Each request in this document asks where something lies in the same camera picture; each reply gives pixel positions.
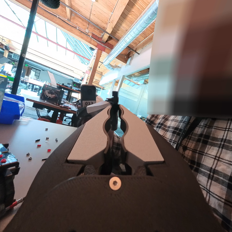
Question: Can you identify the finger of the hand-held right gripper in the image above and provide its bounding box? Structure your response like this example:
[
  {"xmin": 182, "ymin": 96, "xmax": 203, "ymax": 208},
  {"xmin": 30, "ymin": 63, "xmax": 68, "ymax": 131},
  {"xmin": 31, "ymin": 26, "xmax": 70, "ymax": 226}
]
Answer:
[{"xmin": 86, "ymin": 100, "xmax": 110, "ymax": 114}]

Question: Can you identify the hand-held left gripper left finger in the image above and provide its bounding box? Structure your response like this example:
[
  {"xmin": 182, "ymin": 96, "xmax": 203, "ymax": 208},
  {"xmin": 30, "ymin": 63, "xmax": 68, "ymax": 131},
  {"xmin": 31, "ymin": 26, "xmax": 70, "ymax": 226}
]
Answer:
[{"xmin": 67, "ymin": 105, "xmax": 112, "ymax": 163}]

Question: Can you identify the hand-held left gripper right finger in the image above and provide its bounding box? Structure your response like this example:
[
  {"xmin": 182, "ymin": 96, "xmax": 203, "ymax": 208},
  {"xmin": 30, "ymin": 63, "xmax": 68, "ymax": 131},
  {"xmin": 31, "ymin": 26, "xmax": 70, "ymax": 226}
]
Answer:
[{"xmin": 118, "ymin": 105, "xmax": 164, "ymax": 163}]

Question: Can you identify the flame-printed toy truck model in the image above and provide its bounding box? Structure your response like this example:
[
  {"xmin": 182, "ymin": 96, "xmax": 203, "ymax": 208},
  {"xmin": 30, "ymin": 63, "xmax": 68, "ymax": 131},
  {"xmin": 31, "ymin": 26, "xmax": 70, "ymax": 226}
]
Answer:
[{"xmin": 0, "ymin": 143, "xmax": 20, "ymax": 218}]

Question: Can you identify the grey desk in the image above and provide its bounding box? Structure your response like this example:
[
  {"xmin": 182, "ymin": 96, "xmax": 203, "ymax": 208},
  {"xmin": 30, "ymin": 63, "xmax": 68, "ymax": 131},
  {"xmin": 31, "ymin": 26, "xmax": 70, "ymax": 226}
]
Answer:
[{"xmin": 0, "ymin": 118, "xmax": 78, "ymax": 232}]

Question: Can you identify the background toy box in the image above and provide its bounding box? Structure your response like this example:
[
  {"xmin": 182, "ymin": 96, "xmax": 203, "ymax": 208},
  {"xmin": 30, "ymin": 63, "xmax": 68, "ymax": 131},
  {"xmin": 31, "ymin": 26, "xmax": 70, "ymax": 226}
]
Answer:
[{"xmin": 40, "ymin": 84, "xmax": 65, "ymax": 106}]

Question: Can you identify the red crate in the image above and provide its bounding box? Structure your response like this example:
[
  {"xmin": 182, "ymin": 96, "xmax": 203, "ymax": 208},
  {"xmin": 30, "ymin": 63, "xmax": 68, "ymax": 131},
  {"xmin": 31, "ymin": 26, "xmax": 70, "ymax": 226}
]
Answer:
[{"xmin": 37, "ymin": 117, "xmax": 63, "ymax": 125}]

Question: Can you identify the clear plastic bag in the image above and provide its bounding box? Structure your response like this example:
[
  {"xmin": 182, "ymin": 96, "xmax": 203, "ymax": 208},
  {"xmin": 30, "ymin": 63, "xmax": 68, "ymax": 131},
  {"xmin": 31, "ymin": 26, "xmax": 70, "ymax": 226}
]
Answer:
[{"xmin": 4, "ymin": 96, "xmax": 25, "ymax": 110}]

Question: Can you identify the black pole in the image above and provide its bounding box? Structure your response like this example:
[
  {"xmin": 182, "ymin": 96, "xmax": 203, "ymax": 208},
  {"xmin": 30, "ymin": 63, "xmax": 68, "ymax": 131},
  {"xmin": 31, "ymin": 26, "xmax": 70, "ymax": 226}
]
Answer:
[{"xmin": 11, "ymin": 0, "xmax": 40, "ymax": 95}]

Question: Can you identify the blue storage bin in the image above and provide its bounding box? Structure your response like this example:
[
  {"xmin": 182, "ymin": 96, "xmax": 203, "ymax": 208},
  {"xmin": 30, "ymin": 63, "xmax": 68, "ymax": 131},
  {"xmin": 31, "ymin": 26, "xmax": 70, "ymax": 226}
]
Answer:
[{"xmin": 0, "ymin": 93, "xmax": 25, "ymax": 125}]

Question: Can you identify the black ribbed lamp head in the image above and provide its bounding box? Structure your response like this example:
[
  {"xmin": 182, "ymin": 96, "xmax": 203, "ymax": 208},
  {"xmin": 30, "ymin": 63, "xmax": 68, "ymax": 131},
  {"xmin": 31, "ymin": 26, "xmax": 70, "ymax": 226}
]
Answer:
[{"xmin": 40, "ymin": 0, "xmax": 61, "ymax": 10}]

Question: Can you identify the silver ventilation duct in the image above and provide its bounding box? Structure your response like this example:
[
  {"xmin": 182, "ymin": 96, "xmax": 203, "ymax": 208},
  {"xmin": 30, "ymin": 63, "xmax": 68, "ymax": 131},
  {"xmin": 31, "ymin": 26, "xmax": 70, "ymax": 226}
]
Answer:
[{"xmin": 103, "ymin": 0, "xmax": 159, "ymax": 72}]

